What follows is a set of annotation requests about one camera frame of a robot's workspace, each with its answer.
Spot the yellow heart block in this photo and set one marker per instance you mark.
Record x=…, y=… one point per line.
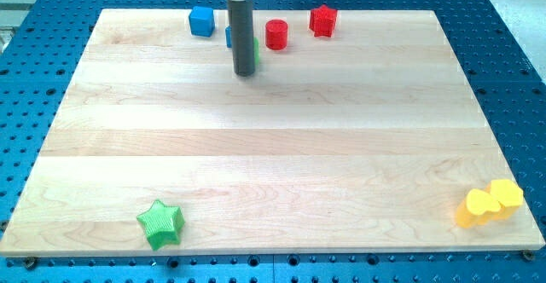
x=477, y=208

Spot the right board clamp screw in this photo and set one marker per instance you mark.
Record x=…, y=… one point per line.
x=528, y=255

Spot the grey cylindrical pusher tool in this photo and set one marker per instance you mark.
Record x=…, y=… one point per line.
x=240, y=13

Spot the yellow hexagon block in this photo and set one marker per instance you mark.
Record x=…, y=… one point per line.
x=508, y=194

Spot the wooden board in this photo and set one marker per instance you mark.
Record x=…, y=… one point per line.
x=363, y=142

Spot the green star block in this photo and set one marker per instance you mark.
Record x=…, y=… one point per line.
x=162, y=224

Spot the blue block behind tool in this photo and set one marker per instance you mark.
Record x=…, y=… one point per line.
x=228, y=37

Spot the blue cube block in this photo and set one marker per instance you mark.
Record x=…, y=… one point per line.
x=201, y=21

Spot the board clamp screw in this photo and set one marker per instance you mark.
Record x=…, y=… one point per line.
x=528, y=255
x=30, y=263

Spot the green block behind tool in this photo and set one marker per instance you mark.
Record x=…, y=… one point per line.
x=256, y=51

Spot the red cylinder block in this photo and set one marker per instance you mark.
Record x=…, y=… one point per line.
x=276, y=34

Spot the red star block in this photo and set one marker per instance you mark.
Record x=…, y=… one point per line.
x=322, y=21

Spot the left board clamp screw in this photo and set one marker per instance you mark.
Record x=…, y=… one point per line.
x=30, y=263

